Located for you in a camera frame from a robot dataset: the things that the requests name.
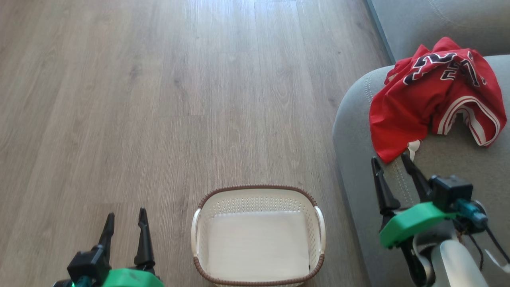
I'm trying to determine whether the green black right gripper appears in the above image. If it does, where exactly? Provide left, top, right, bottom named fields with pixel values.
left=371, top=152, right=459, bottom=287

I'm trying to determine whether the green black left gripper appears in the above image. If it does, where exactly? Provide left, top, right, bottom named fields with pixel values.
left=97, top=207, right=165, bottom=287

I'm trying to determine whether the red white sports jersey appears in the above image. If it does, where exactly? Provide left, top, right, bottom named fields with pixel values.
left=369, top=37, right=508, bottom=164

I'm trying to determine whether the white brown plastic laundry basket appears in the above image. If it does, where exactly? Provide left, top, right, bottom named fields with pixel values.
left=190, top=184, right=326, bottom=287

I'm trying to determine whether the grey fabric sofa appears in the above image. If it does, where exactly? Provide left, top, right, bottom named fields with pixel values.
left=332, top=0, right=510, bottom=287

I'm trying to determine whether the teal right camera connector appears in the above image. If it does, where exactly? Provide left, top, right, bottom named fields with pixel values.
left=455, top=199, right=489, bottom=234

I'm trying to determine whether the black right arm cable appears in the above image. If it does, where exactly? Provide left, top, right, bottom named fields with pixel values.
left=464, top=225, right=510, bottom=272

